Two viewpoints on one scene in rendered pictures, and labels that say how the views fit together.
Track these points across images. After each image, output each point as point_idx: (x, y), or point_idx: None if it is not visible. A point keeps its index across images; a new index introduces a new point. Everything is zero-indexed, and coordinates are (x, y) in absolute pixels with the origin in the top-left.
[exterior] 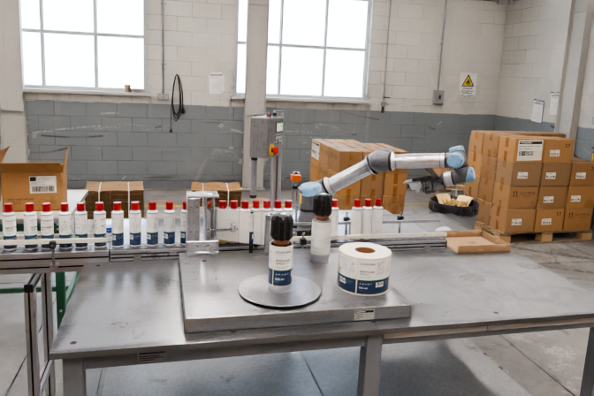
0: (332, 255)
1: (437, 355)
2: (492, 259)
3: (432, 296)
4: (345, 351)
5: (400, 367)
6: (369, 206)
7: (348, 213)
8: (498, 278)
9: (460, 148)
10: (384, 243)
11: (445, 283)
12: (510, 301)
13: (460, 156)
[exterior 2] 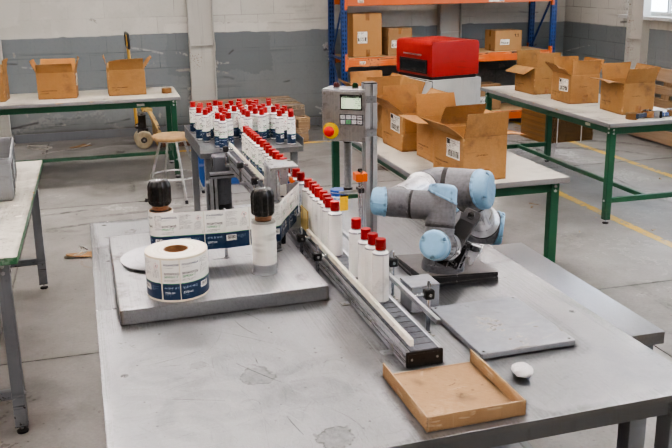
0: (287, 277)
1: None
2: (362, 405)
3: (182, 341)
4: None
5: None
6: (368, 244)
7: (586, 300)
8: (256, 396)
9: (430, 188)
10: (364, 308)
11: (231, 353)
12: (159, 391)
13: (371, 194)
